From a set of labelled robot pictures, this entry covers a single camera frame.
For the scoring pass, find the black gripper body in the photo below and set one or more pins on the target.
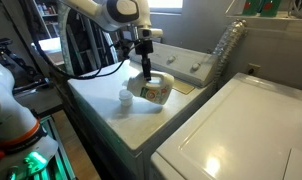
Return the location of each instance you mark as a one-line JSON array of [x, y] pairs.
[[144, 47]]

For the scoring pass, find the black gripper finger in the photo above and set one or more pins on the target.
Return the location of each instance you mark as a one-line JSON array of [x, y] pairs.
[[146, 68]]

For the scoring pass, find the white fabric softener bottle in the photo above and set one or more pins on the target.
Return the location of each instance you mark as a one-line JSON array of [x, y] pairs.
[[154, 88]]

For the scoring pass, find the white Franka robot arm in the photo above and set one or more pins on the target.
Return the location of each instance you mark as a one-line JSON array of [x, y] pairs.
[[11, 123]]

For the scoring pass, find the white bottle lid cap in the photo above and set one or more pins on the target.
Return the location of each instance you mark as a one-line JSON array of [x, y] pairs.
[[126, 98]]

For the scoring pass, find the round dryer knob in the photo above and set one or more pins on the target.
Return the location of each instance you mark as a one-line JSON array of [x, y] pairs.
[[195, 66], [171, 59]]

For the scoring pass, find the yellow paper sheet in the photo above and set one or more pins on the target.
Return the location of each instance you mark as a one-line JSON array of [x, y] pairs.
[[183, 87]]

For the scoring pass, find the white clothes dryer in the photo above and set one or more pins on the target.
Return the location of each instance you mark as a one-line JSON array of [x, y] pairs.
[[134, 123]]

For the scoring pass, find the wooden platform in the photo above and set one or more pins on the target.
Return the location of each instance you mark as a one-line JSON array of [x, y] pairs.
[[74, 150]]

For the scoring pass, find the green container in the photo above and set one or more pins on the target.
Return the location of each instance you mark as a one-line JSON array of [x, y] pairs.
[[250, 7], [269, 8]]

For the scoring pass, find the white washing machine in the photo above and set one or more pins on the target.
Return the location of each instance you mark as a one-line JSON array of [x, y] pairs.
[[244, 133]]

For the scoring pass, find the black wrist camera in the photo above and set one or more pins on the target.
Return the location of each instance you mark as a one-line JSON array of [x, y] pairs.
[[128, 35]]

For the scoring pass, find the wall power outlet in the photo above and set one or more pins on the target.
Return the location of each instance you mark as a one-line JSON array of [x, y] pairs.
[[253, 69]]

